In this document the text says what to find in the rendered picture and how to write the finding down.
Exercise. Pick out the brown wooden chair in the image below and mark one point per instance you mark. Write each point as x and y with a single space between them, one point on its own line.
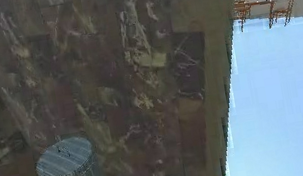
242 11
286 10

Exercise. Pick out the brown wooden table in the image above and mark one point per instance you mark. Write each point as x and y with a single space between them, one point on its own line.
259 2

